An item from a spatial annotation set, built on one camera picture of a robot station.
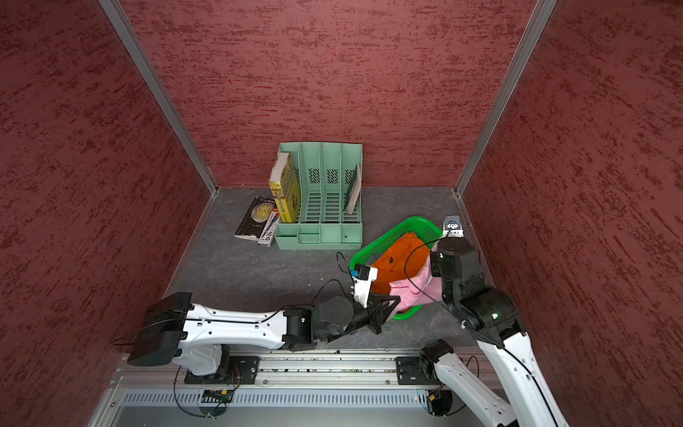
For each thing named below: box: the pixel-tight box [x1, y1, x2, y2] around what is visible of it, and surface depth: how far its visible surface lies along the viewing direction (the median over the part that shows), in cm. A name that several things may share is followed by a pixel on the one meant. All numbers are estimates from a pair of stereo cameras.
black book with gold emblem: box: [233, 195, 279, 242], surface depth 109 cm
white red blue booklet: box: [257, 208, 281, 248], surface depth 103 cm
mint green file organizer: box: [274, 142, 363, 250], surface depth 105 cm
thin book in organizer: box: [341, 162, 362, 215], surface depth 105 cm
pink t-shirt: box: [387, 241, 443, 321], surface depth 63 cm
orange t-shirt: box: [371, 232, 430, 296], surface depth 97 cm
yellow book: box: [268, 151, 302, 224], surface depth 96 cm
